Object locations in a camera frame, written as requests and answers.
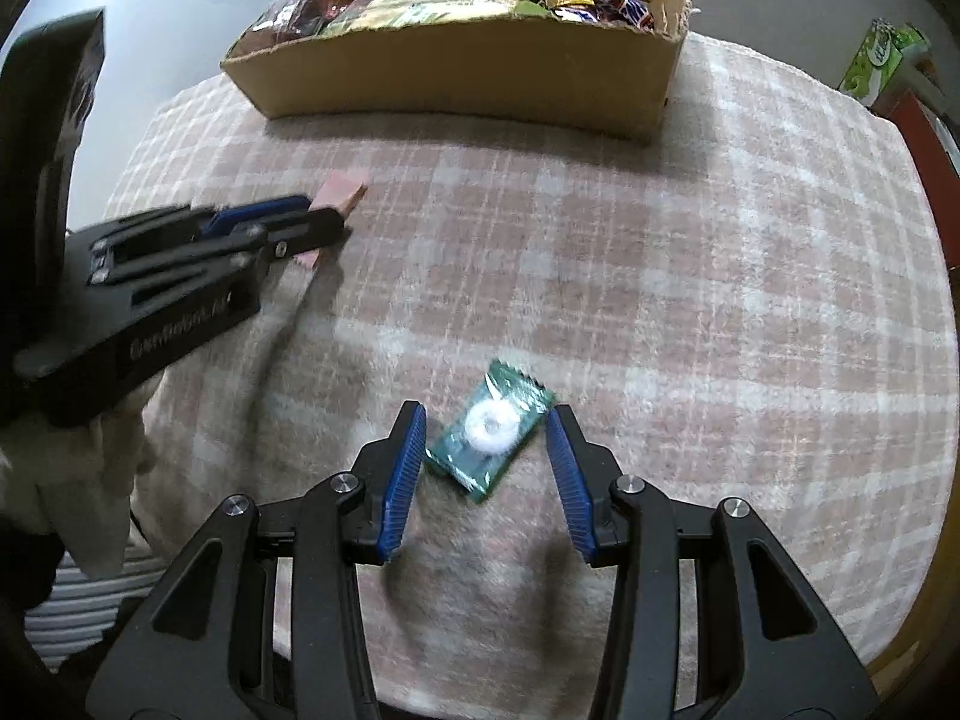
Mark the clear bag of crackers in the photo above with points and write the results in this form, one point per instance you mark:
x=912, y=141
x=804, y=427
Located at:
x=420, y=4

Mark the red open box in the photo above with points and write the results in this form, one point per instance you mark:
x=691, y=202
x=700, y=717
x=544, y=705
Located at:
x=922, y=127

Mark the person's left hand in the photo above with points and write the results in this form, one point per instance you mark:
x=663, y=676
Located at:
x=90, y=480

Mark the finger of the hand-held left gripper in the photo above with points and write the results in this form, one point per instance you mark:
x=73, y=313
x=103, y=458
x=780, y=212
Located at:
x=255, y=211
x=307, y=232

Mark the striped cloth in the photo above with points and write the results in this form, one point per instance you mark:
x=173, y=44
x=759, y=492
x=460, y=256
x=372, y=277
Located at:
x=75, y=600

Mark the brown chocolate bar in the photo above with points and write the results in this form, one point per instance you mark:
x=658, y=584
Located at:
x=626, y=7

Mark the green tissue box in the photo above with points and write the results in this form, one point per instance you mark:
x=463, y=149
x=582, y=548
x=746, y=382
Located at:
x=877, y=67

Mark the brown cardboard box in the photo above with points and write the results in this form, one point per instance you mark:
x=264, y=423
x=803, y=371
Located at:
x=465, y=75

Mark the dark red snack packet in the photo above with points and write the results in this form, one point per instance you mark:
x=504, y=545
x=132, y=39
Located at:
x=289, y=13

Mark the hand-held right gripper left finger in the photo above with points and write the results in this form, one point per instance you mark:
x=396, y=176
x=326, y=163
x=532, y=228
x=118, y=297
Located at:
x=401, y=480

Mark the pink wafer packet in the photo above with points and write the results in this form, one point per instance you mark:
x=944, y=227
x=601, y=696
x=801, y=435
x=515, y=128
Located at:
x=341, y=191

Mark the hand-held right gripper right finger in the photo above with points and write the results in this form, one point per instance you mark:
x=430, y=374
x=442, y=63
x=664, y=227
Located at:
x=570, y=487

